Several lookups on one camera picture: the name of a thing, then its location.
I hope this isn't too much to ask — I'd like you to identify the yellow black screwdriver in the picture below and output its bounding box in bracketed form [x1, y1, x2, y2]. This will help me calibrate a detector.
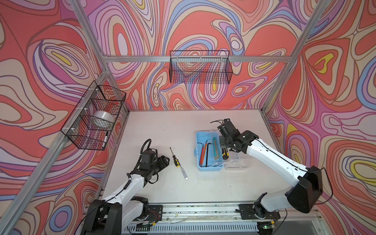
[170, 147, 180, 167]

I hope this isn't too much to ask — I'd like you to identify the yellow black utility knife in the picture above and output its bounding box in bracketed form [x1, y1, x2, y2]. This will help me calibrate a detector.
[221, 148, 229, 161]

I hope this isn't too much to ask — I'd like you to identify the clear tool box lid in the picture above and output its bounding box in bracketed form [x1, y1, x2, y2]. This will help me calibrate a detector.
[224, 148, 250, 170]

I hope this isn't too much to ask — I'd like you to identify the dark steel hex key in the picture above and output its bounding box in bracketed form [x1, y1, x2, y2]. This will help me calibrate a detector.
[205, 140, 212, 167]

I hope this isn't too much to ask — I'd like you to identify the teal utility knife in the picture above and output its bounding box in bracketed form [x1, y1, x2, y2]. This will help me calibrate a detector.
[212, 138, 220, 161]

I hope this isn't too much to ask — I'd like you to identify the clear handled screwdriver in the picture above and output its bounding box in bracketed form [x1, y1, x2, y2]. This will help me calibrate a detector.
[180, 166, 188, 180]

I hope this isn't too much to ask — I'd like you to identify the blue plastic tool box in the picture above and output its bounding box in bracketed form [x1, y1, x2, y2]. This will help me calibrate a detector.
[194, 131, 224, 171]

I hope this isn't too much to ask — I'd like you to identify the red sleeved hex key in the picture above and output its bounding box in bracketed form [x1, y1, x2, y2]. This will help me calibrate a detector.
[198, 143, 206, 166]

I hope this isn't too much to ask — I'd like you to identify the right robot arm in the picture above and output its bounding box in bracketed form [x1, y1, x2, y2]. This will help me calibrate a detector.
[217, 118, 323, 219]

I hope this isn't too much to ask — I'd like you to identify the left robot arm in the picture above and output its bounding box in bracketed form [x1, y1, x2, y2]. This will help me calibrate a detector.
[80, 148, 170, 235]

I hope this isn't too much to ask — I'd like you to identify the silver tape roll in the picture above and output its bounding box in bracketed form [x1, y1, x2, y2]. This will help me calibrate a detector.
[92, 111, 115, 129]

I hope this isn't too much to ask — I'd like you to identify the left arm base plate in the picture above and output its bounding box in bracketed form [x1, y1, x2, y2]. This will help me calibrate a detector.
[133, 205, 163, 224]

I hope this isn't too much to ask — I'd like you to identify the back black wire basket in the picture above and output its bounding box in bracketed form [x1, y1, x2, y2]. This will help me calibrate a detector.
[169, 50, 233, 84]

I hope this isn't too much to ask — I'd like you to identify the black wire basket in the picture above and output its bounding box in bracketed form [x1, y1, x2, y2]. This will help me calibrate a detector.
[169, 50, 233, 84]
[60, 81, 126, 150]

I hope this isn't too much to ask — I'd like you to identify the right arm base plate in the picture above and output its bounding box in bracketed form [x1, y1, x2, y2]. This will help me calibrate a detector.
[236, 204, 281, 221]

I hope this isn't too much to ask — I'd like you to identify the left black wire basket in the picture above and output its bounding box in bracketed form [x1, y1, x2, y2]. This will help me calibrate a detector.
[60, 81, 126, 150]

